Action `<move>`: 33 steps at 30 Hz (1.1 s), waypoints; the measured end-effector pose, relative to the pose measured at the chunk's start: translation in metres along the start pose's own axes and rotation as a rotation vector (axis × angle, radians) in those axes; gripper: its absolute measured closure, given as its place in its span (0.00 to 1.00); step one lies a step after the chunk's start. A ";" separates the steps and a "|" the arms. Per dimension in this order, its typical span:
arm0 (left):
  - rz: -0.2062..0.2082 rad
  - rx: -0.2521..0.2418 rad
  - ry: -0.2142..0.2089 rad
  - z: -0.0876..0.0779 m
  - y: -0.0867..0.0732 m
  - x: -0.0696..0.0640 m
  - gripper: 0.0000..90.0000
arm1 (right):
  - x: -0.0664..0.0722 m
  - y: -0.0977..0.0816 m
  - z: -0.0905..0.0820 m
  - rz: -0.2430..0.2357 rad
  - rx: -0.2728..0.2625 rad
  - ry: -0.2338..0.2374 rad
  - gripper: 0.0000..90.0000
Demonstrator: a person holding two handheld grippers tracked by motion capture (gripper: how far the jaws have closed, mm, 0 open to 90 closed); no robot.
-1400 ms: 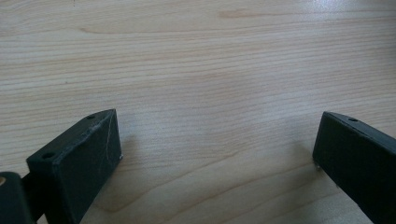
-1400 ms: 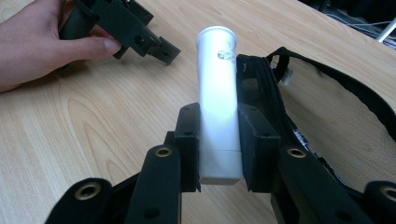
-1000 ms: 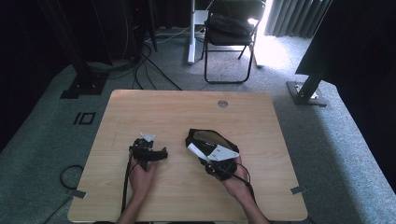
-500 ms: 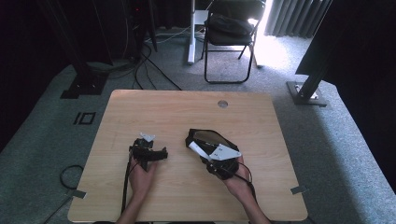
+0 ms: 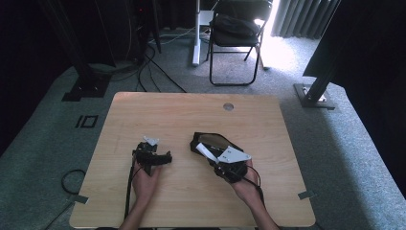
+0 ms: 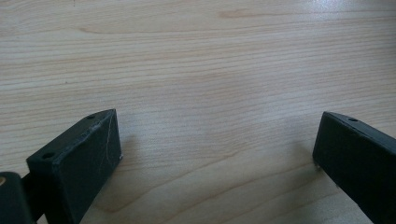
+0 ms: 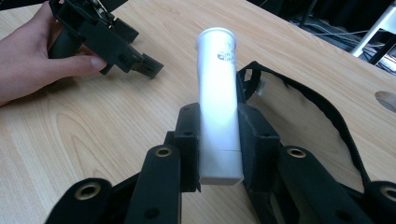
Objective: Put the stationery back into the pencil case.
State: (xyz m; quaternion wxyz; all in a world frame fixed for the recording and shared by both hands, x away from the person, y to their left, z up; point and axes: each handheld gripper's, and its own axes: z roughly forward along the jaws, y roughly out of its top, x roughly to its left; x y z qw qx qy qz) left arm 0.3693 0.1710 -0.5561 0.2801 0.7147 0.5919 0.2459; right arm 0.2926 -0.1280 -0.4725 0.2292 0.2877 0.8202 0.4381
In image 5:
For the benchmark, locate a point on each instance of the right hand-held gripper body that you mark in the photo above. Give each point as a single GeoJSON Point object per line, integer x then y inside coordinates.
{"type": "Point", "coordinates": [233, 166]}

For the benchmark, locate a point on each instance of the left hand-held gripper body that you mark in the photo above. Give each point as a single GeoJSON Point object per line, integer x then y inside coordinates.
{"type": "Point", "coordinates": [146, 155]}

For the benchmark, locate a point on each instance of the black zipper pouch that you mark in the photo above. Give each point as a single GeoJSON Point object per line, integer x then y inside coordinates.
{"type": "Point", "coordinates": [212, 140]}

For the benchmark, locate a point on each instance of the white stick-shaped object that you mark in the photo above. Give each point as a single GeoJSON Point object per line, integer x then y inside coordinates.
{"type": "Point", "coordinates": [204, 150]}

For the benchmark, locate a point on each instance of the person's right hand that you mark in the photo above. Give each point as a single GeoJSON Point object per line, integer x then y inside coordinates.
{"type": "Point", "coordinates": [250, 190]}

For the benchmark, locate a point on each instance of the person's left hand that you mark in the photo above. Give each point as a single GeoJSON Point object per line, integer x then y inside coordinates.
{"type": "Point", "coordinates": [145, 187]}

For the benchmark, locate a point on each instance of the grey tape piece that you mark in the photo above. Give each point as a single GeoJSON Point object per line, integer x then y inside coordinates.
{"type": "Point", "coordinates": [79, 199]}
{"type": "Point", "coordinates": [306, 195]}

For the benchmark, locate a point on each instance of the black metal stand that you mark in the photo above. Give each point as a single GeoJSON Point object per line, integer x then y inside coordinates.
{"type": "Point", "coordinates": [316, 94]}
{"type": "Point", "coordinates": [84, 80]}

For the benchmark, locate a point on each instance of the black folding chair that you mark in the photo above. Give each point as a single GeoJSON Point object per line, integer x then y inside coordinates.
{"type": "Point", "coordinates": [234, 41]}

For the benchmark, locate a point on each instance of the white desk leg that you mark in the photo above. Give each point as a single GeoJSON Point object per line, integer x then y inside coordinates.
{"type": "Point", "coordinates": [197, 38]}

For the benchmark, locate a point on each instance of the black bag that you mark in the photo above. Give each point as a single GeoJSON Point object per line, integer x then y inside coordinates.
{"type": "Point", "coordinates": [236, 27]}

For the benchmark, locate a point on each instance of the grey curtain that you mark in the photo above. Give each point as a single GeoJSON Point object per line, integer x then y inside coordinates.
{"type": "Point", "coordinates": [303, 17]}

